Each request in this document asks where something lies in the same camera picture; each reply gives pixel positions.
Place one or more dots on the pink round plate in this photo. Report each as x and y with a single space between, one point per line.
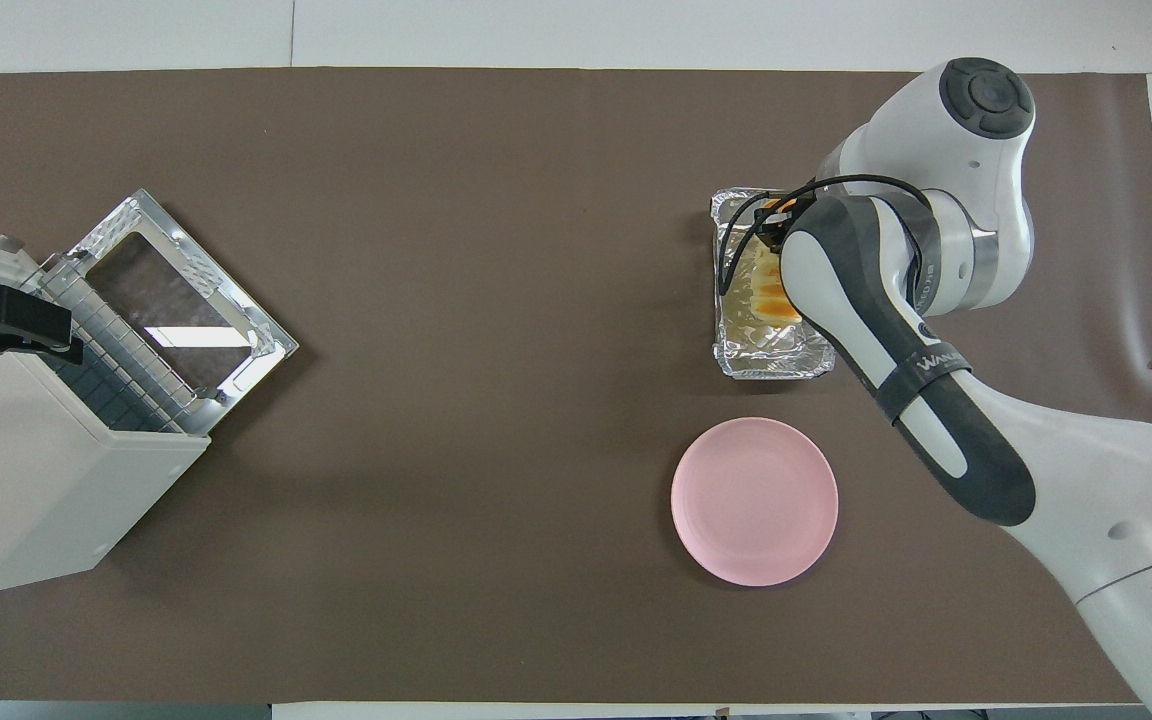
754 500

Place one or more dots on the aluminium foil tray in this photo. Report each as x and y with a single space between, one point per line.
766 350

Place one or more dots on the brown table mat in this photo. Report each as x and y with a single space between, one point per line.
436 500

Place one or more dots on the cream toaster oven body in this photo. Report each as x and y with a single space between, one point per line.
26 480

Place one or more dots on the glass oven door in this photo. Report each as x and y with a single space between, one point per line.
121 225

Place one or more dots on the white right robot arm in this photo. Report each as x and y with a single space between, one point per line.
1086 480

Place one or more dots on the yellow sliced bread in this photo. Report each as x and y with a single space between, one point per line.
761 295

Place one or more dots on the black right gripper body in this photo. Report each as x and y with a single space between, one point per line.
771 228

